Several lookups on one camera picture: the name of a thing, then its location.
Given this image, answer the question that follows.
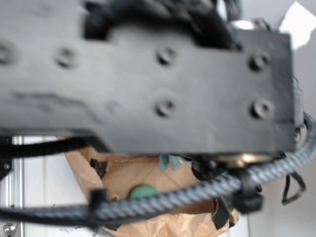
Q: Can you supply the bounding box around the light blue cloth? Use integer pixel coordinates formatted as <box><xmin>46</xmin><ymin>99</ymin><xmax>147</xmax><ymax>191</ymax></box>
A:
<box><xmin>159</xmin><ymin>155</ymin><xmax>183</xmax><ymax>172</ymax></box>

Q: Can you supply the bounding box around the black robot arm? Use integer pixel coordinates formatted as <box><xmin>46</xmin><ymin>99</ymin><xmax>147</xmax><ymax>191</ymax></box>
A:
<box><xmin>0</xmin><ymin>0</ymin><xmax>300</xmax><ymax>158</ymax></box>

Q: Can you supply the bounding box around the brown paper bag tray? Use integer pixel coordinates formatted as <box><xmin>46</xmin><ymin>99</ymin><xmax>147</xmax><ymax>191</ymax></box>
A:
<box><xmin>65</xmin><ymin>147</ymin><xmax>238</xmax><ymax>237</ymax></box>

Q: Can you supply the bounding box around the green dimpled ball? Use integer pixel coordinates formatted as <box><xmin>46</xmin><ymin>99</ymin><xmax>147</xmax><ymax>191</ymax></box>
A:
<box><xmin>128</xmin><ymin>185</ymin><xmax>159</xmax><ymax>199</ymax></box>

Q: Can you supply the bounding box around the grey braided cable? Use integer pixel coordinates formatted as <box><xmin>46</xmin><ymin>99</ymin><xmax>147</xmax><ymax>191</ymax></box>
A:
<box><xmin>0</xmin><ymin>112</ymin><xmax>316</xmax><ymax>224</ymax></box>

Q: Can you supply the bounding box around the black mounting bracket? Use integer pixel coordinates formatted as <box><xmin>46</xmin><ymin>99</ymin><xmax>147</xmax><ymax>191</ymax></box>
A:
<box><xmin>0</xmin><ymin>137</ymin><xmax>12</xmax><ymax>180</ymax></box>

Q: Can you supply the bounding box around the aluminium frame rail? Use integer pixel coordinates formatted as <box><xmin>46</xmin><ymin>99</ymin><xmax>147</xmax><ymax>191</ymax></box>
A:
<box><xmin>0</xmin><ymin>135</ymin><xmax>24</xmax><ymax>237</ymax></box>

